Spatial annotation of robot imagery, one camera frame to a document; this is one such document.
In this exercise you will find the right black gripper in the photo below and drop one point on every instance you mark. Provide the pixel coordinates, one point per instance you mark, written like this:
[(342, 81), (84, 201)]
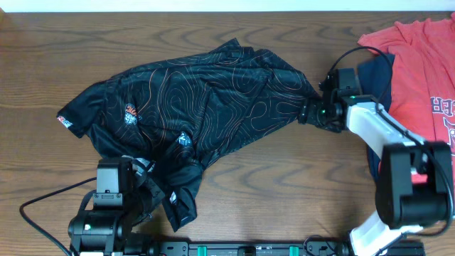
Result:
[(308, 113)]

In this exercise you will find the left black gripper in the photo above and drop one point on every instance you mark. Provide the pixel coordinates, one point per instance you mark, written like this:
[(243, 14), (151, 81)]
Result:
[(149, 185)]

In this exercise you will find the black orange-patterned jersey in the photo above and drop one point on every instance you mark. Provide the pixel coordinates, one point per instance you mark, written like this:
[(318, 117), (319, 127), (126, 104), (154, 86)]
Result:
[(181, 115)]

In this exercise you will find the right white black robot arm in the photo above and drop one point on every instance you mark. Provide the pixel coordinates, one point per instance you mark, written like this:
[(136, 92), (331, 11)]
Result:
[(414, 187)]

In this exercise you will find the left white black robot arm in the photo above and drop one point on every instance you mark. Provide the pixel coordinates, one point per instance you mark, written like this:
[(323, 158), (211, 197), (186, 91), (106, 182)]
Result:
[(124, 197)]

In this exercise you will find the navy blue garment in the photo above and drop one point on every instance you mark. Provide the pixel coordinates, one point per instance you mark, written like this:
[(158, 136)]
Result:
[(373, 76)]

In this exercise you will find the red printed t-shirt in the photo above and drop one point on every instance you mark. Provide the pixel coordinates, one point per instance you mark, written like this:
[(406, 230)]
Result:
[(422, 75)]

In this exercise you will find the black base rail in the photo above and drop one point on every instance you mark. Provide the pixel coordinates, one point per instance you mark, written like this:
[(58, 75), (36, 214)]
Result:
[(314, 245)]

